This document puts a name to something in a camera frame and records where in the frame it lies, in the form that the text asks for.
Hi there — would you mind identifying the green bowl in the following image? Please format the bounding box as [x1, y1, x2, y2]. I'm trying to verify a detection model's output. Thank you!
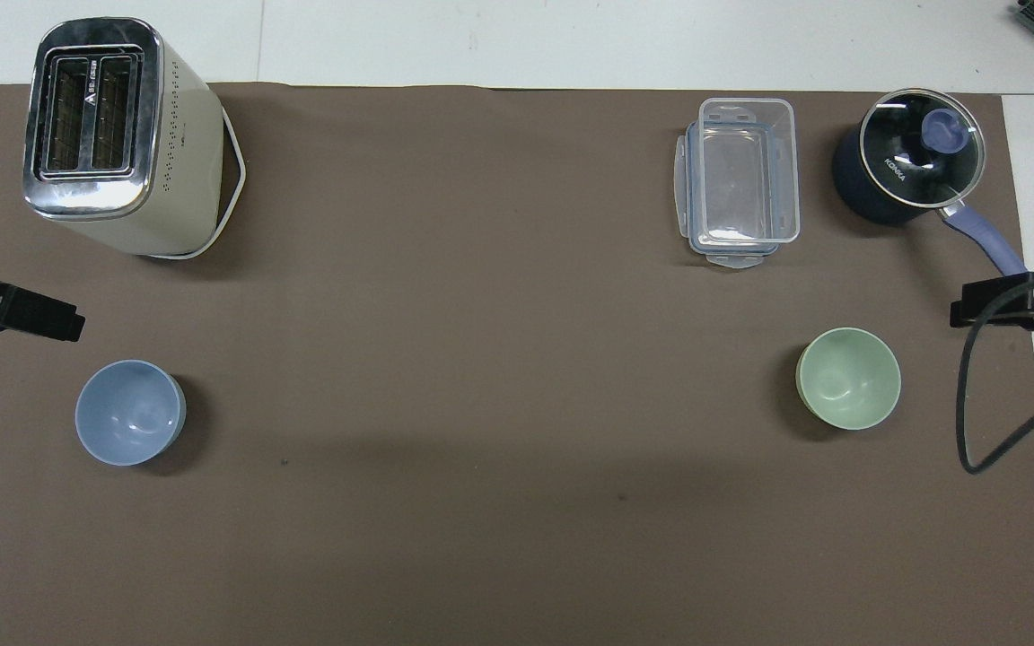
[795, 327, 903, 432]

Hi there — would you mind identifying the blue bowl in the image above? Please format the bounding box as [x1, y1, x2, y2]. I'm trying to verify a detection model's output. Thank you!
[74, 360, 188, 467]

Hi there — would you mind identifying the clear container lid blue seal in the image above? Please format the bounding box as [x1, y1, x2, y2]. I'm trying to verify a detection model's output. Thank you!
[676, 122, 788, 271]

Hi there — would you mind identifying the clear plastic food container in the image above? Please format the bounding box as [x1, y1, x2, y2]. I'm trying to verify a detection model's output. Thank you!
[696, 97, 802, 249]

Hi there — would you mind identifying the dark blue saucepan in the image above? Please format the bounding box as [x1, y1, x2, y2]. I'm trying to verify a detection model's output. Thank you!
[832, 88, 1030, 277]

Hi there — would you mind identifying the cream toaster with chrome top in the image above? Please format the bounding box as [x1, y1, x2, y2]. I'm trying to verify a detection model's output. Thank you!
[22, 17, 248, 262]

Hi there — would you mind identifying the glass pot lid blue knob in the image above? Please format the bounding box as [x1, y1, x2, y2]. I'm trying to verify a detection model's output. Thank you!
[859, 88, 987, 211]

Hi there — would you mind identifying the black cable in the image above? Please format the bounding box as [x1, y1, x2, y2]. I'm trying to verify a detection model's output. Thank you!
[956, 270, 1034, 476]

